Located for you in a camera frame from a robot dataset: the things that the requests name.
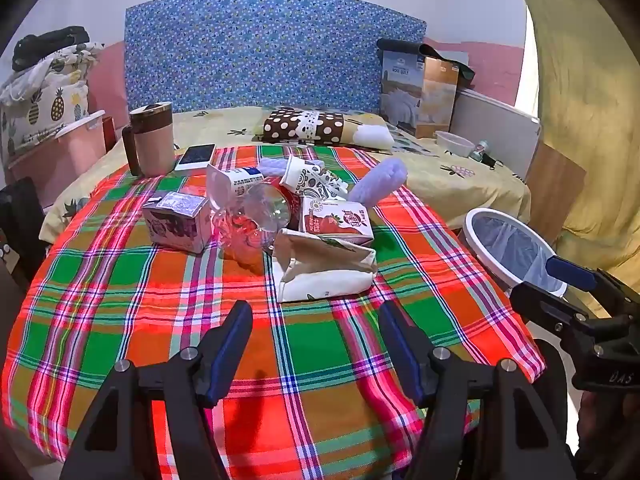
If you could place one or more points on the pink storage box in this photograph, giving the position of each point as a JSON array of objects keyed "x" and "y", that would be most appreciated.
[{"x": 65, "y": 160}]

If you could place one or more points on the white plastic bowl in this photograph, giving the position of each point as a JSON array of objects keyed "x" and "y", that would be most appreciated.
[{"x": 452, "y": 144}]

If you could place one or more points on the purple drink carton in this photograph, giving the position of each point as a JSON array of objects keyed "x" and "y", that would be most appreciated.
[{"x": 175, "y": 225}]

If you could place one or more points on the white panel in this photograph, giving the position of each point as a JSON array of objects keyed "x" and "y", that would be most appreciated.
[{"x": 500, "y": 125}]

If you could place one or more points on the small green bottle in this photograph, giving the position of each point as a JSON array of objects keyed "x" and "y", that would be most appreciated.
[{"x": 479, "y": 150}]

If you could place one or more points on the yellow curtain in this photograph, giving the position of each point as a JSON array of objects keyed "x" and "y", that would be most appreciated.
[{"x": 585, "y": 85}]

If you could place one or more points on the red green plaid blanket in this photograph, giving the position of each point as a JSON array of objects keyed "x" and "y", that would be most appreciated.
[{"x": 125, "y": 310}]

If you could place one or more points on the strawberry milk carton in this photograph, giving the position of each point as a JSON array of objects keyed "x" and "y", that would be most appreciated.
[{"x": 335, "y": 220}]

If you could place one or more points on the white paper bag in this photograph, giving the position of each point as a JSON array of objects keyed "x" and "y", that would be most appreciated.
[{"x": 320, "y": 270}]

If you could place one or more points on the pineapple print bedding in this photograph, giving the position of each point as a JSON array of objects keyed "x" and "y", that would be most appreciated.
[{"x": 50, "y": 105}]

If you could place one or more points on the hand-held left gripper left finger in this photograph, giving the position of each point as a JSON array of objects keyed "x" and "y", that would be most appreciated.
[{"x": 235, "y": 342}]

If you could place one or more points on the blue floral headboard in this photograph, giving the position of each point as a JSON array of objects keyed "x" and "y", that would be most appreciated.
[{"x": 250, "y": 50}]

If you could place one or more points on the brown polka dot pillow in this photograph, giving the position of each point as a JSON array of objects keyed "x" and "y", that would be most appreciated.
[{"x": 280, "y": 127}]

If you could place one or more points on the white smartphone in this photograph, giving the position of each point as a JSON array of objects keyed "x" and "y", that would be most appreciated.
[{"x": 196, "y": 156}]

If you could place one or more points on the black patterned paper cup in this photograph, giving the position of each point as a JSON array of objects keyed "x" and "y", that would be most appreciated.
[{"x": 305, "y": 177}]

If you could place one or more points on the cardboard quilt box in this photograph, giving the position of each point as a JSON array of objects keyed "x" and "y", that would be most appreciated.
[{"x": 415, "y": 95}]

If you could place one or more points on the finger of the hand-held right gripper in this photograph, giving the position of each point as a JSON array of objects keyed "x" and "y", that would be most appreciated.
[
  {"x": 570, "y": 272},
  {"x": 545, "y": 307}
]

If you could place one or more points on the black face mask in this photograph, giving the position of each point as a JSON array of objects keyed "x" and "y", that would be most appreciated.
[{"x": 490, "y": 161}]

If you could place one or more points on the black chair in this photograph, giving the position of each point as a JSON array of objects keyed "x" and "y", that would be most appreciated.
[{"x": 20, "y": 220}]

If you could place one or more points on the brown beige tumbler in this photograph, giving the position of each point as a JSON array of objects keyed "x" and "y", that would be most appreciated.
[{"x": 152, "y": 145}]

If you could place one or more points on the translucent bin liner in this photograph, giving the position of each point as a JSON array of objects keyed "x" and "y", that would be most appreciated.
[{"x": 520, "y": 250}]

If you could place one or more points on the yellow pineapple print bed sheet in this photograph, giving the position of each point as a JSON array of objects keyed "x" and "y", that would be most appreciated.
[{"x": 450, "y": 190}]

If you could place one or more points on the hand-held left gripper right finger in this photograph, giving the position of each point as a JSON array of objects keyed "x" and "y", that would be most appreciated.
[{"x": 400, "y": 350}]

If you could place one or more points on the white trash bin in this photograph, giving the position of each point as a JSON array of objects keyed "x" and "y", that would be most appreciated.
[{"x": 480, "y": 240}]

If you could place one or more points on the wooden board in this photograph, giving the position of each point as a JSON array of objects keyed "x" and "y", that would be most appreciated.
[{"x": 555, "y": 190}]

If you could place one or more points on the lavender fuzzy sock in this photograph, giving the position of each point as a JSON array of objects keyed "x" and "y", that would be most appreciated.
[
  {"x": 380, "y": 180},
  {"x": 272, "y": 166}
]

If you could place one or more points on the black clothing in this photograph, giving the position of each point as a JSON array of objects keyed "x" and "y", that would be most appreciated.
[{"x": 50, "y": 42}]

